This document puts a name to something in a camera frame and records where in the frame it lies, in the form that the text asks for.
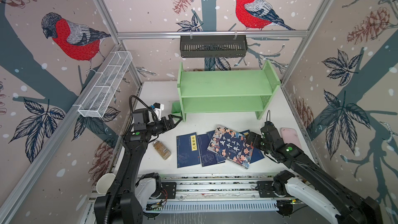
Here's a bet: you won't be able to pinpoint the white cup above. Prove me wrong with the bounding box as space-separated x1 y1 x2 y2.
96 173 116 195

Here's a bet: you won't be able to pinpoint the green plastic hanging bin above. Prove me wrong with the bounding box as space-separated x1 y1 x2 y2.
171 101 182 117

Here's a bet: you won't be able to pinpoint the pink phone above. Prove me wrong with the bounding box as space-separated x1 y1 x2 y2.
281 128 302 149

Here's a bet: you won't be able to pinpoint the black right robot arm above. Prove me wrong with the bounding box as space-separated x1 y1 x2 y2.
247 121 383 224

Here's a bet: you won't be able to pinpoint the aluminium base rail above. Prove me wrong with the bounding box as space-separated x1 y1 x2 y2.
86 173 312 214

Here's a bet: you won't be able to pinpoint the blue book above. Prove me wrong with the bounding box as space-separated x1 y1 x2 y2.
207 131 219 141
197 134 226 167
176 133 201 168
241 130 265 163

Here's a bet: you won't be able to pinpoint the white wire mesh basket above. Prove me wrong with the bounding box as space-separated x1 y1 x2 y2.
78 51 132 118

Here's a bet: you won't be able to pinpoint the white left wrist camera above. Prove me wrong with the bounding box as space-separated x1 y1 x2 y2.
151 103 164 120

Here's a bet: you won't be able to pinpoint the black hanging basket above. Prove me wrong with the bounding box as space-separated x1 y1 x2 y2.
180 35 248 58

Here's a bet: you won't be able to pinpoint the spice jar brown contents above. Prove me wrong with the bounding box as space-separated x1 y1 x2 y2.
153 141 171 160

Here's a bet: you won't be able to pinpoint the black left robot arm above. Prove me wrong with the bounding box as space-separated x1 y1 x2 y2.
94 105 182 224

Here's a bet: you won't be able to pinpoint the green wooden shelf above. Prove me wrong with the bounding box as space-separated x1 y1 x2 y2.
177 61 281 120

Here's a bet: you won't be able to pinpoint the colourful illustrated large book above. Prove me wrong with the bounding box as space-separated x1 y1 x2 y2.
207 125 254 169

